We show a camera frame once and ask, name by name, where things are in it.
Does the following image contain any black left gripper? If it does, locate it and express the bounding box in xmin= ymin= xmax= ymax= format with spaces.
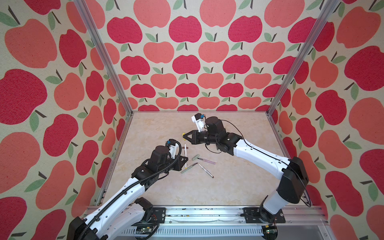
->
xmin=157 ymin=154 xmax=189 ymax=174

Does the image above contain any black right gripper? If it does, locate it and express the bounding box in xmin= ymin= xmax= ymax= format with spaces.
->
xmin=181 ymin=128 xmax=218 ymax=146

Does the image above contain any white yellow-tipped pen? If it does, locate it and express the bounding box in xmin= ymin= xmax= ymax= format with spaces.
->
xmin=184 ymin=143 xmax=188 ymax=169

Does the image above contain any white brown-tipped pen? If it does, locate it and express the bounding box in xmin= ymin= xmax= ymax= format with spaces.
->
xmin=199 ymin=164 xmax=214 ymax=178

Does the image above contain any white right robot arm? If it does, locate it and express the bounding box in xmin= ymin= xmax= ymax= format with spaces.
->
xmin=183 ymin=130 xmax=309 ymax=222

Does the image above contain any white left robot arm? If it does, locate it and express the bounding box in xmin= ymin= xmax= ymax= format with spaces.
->
xmin=67 ymin=139 xmax=188 ymax=240

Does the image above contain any purple pen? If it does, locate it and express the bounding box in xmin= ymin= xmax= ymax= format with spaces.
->
xmin=198 ymin=158 xmax=216 ymax=165

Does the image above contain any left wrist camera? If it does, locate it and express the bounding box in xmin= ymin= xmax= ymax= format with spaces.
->
xmin=166 ymin=139 xmax=182 ymax=159

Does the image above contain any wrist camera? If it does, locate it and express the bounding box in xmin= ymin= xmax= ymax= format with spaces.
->
xmin=166 ymin=139 xmax=182 ymax=159
xmin=191 ymin=113 xmax=206 ymax=133

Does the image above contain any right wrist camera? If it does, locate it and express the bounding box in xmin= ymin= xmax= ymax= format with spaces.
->
xmin=191 ymin=113 xmax=206 ymax=133

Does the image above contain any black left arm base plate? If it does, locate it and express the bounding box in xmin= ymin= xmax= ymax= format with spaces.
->
xmin=142 ymin=207 xmax=167 ymax=225

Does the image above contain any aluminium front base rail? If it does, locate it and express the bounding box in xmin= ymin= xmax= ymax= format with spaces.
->
xmin=74 ymin=205 xmax=334 ymax=240

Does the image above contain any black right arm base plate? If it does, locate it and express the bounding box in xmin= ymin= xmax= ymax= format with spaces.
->
xmin=241 ymin=207 xmax=286 ymax=224

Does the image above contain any aluminium left rear corner post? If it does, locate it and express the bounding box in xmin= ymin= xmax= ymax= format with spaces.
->
xmin=74 ymin=0 xmax=133 ymax=117

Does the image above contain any aluminium corner post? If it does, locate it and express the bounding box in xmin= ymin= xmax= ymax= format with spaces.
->
xmin=74 ymin=0 xmax=133 ymax=117
xmin=266 ymin=0 xmax=341 ymax=117

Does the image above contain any aluminium right rear corner post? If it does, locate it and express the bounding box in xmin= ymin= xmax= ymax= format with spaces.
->
xmin=266 ymin=0 xmax=341 ymax=117

